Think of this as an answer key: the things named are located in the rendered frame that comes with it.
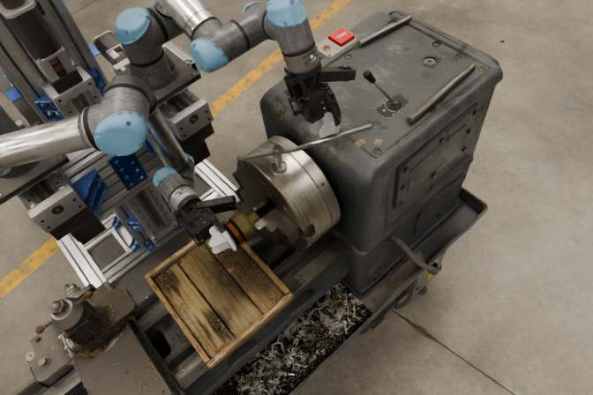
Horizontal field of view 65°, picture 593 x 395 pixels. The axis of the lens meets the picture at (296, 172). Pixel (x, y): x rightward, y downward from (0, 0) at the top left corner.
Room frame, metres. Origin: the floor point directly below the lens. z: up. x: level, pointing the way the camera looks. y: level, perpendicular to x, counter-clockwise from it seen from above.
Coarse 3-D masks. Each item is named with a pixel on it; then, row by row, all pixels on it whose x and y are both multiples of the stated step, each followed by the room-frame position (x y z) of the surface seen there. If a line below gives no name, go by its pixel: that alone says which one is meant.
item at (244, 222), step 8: (232, 216) 0.70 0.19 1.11; (240, 216) 0.69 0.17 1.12; (248, 216) 0.69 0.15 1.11; (256, 216) 0.69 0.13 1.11; (224, 224) 0.68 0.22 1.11; (232, 224) 0.67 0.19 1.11; (240, 224) 0.67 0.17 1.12; (248, 224) 0.66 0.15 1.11; (232, 232) 0.65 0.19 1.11; (240, 232) 0.65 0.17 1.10; (248, 232) 0.65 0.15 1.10; (256, 232) 0.65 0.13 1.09; (240, 240) 0.63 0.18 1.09; (248, 240) 0.64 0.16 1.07
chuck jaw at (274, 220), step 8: (264, 216) 0.69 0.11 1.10; (272, 216) 0.68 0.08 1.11; (280, 216) 0.68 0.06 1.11; (256, 224) 0.67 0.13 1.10; (264, 224) 0.66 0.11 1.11; (272, 224) 0.65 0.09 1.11; (280, 224) 0.65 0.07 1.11; (288, 224) 0.64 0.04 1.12; (264, 232) 0.65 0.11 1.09; (272, 232) 0.63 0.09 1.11; (280, 232) 0.63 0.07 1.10; (288, 232) 0.62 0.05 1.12; (296, 232) 0.62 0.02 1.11; (304, 232) 0.61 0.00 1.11; (312, 232) 0.62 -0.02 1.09; (288, 240) 0.60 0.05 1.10
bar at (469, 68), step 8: (472, 64) 0.96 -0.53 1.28; (464, 72) 0.93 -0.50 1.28; (456, 80) 0.91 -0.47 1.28; (440, 88) 0.89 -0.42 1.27; (448, 88) 0.89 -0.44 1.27; (432, 96) 0.86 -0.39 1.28; (440, 96) 0.86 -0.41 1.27; (424, 104) 0.84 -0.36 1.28; (432, 104) 0.84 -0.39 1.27; (416, 112) 0.82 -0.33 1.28; (424, 112) 0.82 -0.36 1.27; (408, 120) 0.81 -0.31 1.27; (416, 120) 0.80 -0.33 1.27
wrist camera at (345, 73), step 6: (342, 66) 0.85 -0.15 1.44; (348, 66) 0.84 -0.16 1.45; (324, 72) 0.80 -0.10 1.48; (330, 72) 0.80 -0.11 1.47; (336, 72) 0.81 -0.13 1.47; (342, 72) 0.81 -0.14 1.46; (348, 72) 0.82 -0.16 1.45; (354, 72) 0.82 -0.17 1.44; (318, 78) 0.79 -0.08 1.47; (324, 78) 0.79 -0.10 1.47; (330, 78) 0.79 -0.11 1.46; (336, 78) 0.80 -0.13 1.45; (342, 78) 0.81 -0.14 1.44; (348, 78) 0.81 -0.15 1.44; (354, 78) 0.82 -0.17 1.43
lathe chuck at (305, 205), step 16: (272, 144) 0.84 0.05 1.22; (240, 160) 0.83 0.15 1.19; (256, 160) 0.78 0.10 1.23; (272, 160) 0.77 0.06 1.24; (288, 160) 0.76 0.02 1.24; (256, 176) 0.77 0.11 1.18; (272, 176) 0.72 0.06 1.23; (288, 176) 0.71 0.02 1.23; (304, 176) 0.71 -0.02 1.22; (272, 192) 0.71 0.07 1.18; (288, 192) 0.68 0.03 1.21; (304, 192) 0.68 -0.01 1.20; (288, 208) 0.66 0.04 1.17; (304, 208) 0.65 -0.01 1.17; (320, 208) 0.65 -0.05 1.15; (304, 224) 0.62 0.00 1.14; (320, 224) 0.63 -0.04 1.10; (304, 240) 0.61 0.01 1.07
